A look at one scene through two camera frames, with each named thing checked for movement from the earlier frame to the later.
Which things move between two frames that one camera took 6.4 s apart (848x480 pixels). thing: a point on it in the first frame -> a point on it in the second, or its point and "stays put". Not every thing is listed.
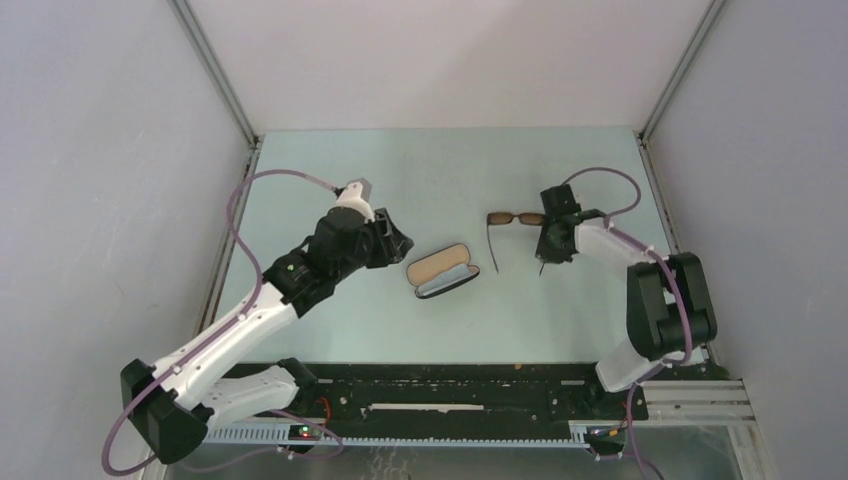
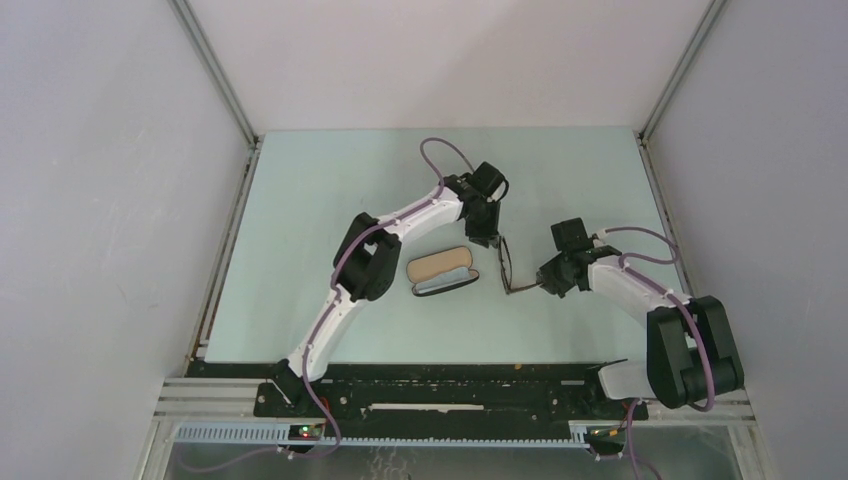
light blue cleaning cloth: x=445 y=281 stays put
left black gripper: x=398 y=242 -> x=490 y=234
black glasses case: x=425 y=269 stays put
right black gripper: x=545 y=252 -> x=552 y=284
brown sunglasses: x=504 y=218 -> x=506 y=267
